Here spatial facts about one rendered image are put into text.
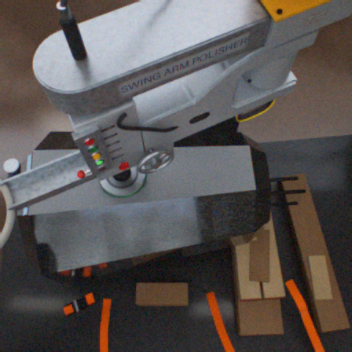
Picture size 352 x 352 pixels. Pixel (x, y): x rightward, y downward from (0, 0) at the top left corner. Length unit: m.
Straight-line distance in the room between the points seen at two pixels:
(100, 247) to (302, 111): 1.82
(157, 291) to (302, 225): 0.96
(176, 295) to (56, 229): 0.84
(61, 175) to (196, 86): 0.66
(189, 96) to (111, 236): 0.84
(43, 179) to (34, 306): 1.17
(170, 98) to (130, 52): 0.32
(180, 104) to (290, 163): 1.60
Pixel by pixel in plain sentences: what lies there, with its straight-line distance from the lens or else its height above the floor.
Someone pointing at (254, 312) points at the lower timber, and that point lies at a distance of 2.47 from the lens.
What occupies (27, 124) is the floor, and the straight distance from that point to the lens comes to 3.15.
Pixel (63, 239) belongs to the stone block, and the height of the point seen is 0.70.
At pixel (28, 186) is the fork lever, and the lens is 1.71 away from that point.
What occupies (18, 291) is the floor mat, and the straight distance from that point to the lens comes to 2.74.
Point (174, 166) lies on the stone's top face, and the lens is 1.91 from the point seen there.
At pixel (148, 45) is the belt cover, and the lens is 1.16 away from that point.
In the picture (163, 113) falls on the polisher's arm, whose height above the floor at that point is 1.37.
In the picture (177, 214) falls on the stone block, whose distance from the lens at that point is 1.89.
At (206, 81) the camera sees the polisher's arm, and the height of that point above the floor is 1.43.
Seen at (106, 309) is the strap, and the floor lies 0.02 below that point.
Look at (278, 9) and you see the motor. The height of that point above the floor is 1.70.
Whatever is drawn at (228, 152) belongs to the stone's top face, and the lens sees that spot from 1.95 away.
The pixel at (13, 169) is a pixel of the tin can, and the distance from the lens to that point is 2.85.
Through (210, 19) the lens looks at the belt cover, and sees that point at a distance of 1.22.
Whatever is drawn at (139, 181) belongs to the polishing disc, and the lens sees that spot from 1.83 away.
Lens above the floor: 2.55
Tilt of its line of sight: 68 degrees down
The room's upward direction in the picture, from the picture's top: 4 degrees counter-clockwise
